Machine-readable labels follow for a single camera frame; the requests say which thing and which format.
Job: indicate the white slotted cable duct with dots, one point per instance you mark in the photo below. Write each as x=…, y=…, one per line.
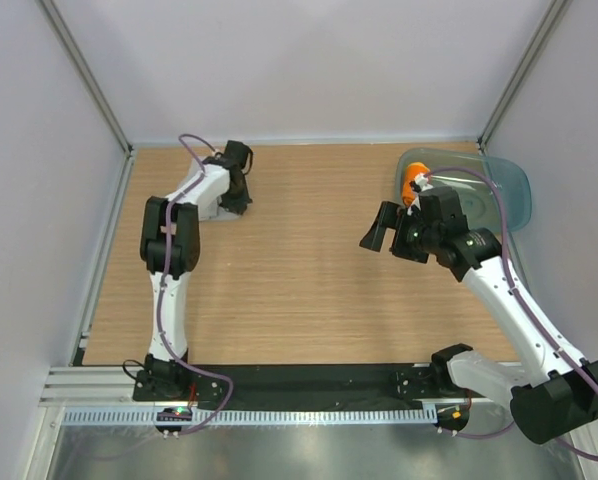
x=161, y=416

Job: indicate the orange yellow grey giraffe towel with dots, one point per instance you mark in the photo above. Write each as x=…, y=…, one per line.
x=409, y=190

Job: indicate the light grey panda towel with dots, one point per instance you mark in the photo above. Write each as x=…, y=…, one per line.
x=217, y=209

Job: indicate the teal transparent plastic tub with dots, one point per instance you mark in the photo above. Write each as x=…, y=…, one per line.
x=477, y=200

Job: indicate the aluminium frame rail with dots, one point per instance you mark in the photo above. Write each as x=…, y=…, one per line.
x=89, y=385

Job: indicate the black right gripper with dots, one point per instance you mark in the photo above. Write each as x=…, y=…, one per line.
x=390, y=216

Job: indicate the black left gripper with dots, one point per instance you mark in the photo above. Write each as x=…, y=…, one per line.
x=239, y=206

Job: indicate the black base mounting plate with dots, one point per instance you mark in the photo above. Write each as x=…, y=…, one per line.
x=298, y=387

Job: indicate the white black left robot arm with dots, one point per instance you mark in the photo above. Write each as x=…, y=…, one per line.
x=215, y=188

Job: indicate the left aluminium corner post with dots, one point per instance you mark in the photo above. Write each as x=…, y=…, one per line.
x=68, y=42

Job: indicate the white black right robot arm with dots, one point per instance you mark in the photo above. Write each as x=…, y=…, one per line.
x=556, y=390

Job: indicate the aluminium corner post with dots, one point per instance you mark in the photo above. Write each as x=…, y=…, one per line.
x=68, y=42
x=538, y=41

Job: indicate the right aluminium corner post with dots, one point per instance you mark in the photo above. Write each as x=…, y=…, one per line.
x=538, y=41

